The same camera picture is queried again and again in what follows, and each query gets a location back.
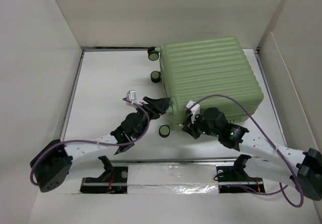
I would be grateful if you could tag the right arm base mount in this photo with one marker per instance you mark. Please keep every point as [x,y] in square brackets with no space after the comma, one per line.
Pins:
[231,180]

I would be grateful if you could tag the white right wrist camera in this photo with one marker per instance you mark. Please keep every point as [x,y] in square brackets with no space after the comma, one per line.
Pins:
[193,109]

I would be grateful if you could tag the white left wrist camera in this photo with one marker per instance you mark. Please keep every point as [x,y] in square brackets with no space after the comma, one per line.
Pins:
[132,95]

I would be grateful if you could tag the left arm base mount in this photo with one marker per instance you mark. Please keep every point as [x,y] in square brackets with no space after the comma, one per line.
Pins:
[113,180]

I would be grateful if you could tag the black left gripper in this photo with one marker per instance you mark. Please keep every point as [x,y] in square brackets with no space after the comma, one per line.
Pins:
[155,108]

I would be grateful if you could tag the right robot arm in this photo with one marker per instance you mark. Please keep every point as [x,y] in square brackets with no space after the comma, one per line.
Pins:
[296,168]

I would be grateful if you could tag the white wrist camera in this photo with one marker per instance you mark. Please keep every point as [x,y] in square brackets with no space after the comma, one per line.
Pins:
[132,95]
[193,109]

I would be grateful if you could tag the green hard-shell suitcase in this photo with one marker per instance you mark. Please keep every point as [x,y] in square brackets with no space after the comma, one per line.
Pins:
[214,70]

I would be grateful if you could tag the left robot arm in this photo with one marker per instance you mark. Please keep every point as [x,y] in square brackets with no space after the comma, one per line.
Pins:
[61,160]

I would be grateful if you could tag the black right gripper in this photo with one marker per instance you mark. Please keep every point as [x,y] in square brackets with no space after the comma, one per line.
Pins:
[190,127]

